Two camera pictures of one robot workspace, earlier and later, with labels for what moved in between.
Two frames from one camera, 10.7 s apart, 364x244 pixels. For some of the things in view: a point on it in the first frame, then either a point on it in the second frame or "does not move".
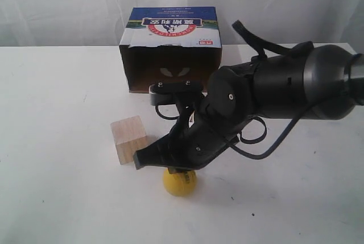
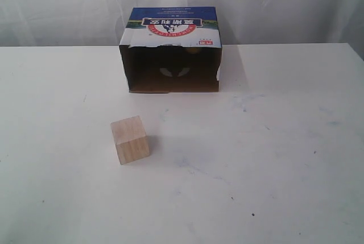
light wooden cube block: (129, 136) does not move
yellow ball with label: (180, 183) → (193, 50)
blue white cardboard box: (170, 44) does not move
